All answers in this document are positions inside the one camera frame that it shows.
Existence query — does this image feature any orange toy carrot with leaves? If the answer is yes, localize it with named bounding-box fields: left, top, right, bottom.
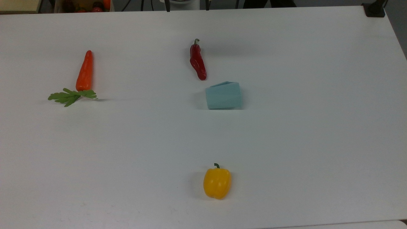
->
left=48, top=50, right=98, bottom=107

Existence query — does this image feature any red toy chili pepper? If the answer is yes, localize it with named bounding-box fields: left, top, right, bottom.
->
left=190, top=39, right=207, bottom=81

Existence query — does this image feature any yellow toy bell pepper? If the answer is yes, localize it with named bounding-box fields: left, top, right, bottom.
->
left=203, top=163, right=231, bottom=200

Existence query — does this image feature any box of toy fruit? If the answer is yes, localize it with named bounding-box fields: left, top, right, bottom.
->
left=54, top=0, right=112, bottom=13

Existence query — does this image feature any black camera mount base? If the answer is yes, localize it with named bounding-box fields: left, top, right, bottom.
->
left=362, top=0, right=388, bottom=18

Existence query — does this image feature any beige wooden board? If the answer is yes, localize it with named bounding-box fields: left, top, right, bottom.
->
left=0, top=0, right=40, bottom=14

